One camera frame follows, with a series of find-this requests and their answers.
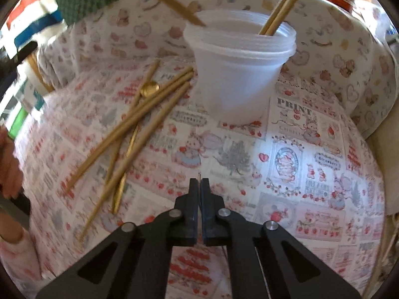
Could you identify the gold spoon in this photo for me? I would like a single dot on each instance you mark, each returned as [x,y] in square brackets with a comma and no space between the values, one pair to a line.
[131,149]

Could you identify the person left hand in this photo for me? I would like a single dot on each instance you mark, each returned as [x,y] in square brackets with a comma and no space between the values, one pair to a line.
[11,174]

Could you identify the translucent plastic cup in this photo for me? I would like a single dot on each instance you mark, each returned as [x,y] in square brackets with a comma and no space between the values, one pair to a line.
[237,66]

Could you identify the print pattern tablecloth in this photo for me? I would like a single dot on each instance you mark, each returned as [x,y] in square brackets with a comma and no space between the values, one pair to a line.
[303,165]

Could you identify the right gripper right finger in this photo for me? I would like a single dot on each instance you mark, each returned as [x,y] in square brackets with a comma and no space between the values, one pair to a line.
[265,260]

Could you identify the striped curtain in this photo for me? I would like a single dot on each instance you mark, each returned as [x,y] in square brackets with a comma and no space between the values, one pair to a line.
[36,20]

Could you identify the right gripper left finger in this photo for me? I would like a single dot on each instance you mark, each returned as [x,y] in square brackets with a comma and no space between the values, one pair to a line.
[134,260]

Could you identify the bear print cloth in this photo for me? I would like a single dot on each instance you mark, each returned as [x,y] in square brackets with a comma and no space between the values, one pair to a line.
[333,49]

